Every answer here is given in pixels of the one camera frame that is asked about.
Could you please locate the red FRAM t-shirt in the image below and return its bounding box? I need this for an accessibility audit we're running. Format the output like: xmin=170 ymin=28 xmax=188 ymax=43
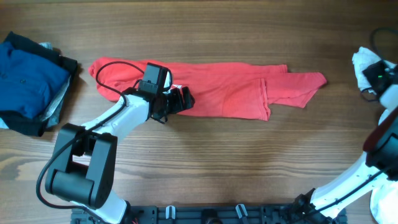
xmin=88 ymin=57 xmax=328 ymax=121

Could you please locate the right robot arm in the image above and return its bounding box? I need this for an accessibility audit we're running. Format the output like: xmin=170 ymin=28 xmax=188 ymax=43
xmin=288 ymin=60 xmax=397 ymax=223

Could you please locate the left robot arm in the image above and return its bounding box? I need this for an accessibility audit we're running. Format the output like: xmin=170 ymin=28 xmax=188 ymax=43
xmin=36 ymin=63 xmax=195 ymax=223

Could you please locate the grey folded garment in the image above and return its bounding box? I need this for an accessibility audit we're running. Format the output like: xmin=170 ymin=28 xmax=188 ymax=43
xmin=39 ymin=42 xmax=72 ymax=129

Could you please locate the black folded garment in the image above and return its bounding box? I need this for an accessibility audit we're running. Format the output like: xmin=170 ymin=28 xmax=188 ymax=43
xmin=1 ymin=32 xmax=78 ymax=137

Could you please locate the blue folded shirt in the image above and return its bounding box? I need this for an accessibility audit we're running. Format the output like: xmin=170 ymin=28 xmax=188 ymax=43
xmin=1 ymin=42 xmax=69 ymax=118

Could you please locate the white t-shirt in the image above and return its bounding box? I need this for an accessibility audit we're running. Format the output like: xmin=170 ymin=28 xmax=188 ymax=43
xmin=352 ymin=47 xmax=397 ymax=97

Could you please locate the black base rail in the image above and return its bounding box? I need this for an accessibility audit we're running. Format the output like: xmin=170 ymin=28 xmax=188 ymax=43
xmin=70 ymin=203 xmax=348 ymax=224

